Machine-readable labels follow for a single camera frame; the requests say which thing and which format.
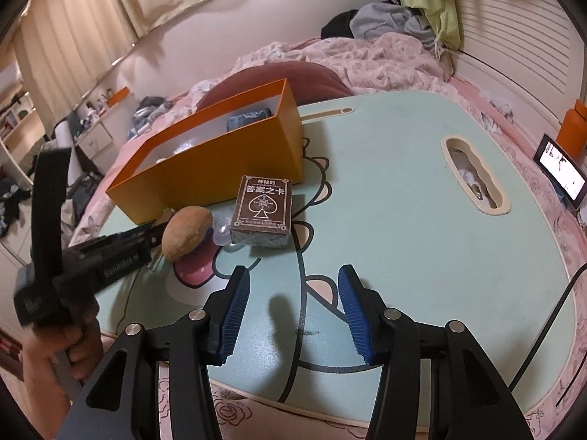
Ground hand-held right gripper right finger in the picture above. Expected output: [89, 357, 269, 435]
[337, 263, 535, 440]

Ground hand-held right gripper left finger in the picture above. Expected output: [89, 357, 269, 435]
[55, 265, 252, 440]

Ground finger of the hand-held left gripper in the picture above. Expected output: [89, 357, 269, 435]
[132, 220, 169, 245]

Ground brown round wooden object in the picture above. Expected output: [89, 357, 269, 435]
[164, 206, 214, 262]

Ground orange cardboard box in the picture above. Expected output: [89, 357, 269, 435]
[105, 78, 304, 224]

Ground brown card deck box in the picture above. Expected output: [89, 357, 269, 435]
[229, 174, 293, 249]

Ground person's left forearm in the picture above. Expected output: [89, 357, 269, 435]
[21, 327, 76, 427]

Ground person's left hand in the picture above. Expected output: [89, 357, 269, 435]
[55, 305, 104, 383]

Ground clear plastic object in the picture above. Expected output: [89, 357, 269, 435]
[208, 211, 239, 249]

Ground white nightstand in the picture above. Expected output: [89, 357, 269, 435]
[76, 121, 114, 159]

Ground pile of folded clothes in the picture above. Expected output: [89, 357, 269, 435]
[128, 96, 175, 136]

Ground white roll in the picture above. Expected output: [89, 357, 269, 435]
[54, 124, 76, 152]

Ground blue-grey pouch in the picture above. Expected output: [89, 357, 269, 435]
[226, 106, 272, 131]

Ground maroon pillow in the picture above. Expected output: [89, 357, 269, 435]
[199, 62, 351, 108]

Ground beige curtains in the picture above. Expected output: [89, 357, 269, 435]
[9, 0, 322, 115]

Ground phone with lit screen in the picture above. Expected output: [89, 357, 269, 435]
[533, 134, 587, 207]

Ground pink floral quilt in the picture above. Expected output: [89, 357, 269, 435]
[69, 32, 587, 440]

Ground black clothing on bed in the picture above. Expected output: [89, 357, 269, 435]
[320, 9, 361, 40]

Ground orange bottle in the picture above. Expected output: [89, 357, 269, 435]
[557, 98, 587, 154]

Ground grey clothing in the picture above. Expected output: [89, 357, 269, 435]
[351, 2, 441, 49]

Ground black cable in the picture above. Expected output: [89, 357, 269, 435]
[507, 263, 587, 388]

